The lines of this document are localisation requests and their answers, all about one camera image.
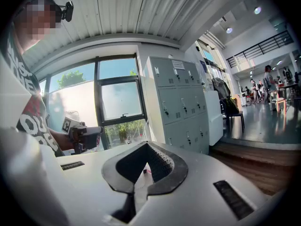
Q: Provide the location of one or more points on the person's left forearm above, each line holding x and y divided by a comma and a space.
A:
61, 141

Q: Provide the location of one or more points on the person's head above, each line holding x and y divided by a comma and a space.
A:
35, 20

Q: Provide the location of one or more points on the wooden step platform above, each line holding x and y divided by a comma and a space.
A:
247, 163

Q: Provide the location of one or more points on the grey metal locker cabinet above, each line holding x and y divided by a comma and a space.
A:
169, 98

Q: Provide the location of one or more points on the person's dark printed t-shirt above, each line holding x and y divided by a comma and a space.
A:
30, 123

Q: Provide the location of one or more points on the grey hanging coat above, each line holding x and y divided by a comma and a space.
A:
219, 87

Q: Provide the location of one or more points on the dark blue chair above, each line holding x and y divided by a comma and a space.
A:
235, 115

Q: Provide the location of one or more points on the round ceiling spotlight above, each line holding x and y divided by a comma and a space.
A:
257, 10
229, 30

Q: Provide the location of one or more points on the olive green backpack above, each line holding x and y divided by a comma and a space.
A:
231, 106

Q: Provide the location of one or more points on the black balcony railing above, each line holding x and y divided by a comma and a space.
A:
258, 45

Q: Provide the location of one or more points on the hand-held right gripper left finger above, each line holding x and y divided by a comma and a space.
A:
117, 173

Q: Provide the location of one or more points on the black head-mounted camera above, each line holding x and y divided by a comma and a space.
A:
68, 10

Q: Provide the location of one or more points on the white paper notice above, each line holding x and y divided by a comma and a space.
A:
178, 65

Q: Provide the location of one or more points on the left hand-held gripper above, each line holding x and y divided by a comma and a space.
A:
87, 135

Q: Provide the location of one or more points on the black framed window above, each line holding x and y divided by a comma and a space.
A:
120, 100

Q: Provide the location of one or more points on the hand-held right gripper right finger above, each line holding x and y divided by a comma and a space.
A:
176, 173

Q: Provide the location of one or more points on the dark work table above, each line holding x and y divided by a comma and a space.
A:
289, 86

